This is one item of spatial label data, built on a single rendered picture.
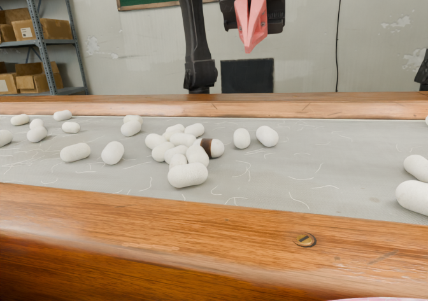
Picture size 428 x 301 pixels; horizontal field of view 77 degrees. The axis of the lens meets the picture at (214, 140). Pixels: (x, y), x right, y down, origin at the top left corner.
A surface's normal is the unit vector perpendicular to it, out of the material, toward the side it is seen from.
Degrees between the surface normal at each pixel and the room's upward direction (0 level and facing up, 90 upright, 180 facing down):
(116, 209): 0
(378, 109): 45
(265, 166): 0
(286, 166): 0
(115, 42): 90
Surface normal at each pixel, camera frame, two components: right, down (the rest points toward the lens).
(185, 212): -0.06, -0.94
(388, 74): -0.23, 0.33
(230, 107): -0.22, -0.43
